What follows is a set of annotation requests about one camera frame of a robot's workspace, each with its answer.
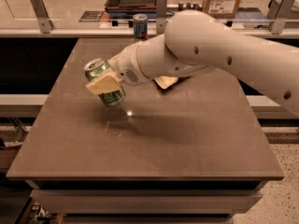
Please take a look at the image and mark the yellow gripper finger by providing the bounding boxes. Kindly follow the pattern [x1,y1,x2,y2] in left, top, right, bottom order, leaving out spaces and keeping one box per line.
[86,71,122,95]

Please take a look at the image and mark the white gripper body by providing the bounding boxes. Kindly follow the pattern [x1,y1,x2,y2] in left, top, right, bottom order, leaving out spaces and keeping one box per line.
[108,44,144,86]

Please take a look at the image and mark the green soda can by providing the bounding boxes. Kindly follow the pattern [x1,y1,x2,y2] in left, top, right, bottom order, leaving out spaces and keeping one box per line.
[84,58,125,107]

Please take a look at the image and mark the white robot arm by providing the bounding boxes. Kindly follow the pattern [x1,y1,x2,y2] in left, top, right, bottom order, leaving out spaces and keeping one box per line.
[87,10,299,115]

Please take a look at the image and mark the blue energy drink can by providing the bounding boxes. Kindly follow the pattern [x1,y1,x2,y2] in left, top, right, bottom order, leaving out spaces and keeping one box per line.
[133,14,148,42]

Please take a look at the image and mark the brown yellow chip bag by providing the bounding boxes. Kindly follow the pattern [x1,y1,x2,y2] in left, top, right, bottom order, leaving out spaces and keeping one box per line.
[154,76,178,90]

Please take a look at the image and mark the cardboard box with label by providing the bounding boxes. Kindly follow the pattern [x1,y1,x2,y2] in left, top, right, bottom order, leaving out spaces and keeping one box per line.
[202,0,241,18]

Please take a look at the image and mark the middle metal glass bracket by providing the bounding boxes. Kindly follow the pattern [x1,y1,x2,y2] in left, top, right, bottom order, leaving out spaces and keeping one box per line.
[156,0,167,34]

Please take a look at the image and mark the metal glass bracket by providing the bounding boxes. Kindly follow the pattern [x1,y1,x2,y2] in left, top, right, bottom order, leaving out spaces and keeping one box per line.
[30,0,54,34]
[156,0,167,34]
[267,0,295,35]

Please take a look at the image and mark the left metal glass bracket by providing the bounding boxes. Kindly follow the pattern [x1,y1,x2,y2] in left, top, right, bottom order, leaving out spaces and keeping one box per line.
[30,0,54,34]

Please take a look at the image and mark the right metal glass bracket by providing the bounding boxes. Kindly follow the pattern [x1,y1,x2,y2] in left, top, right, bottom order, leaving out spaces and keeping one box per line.
[267,0,295,35]

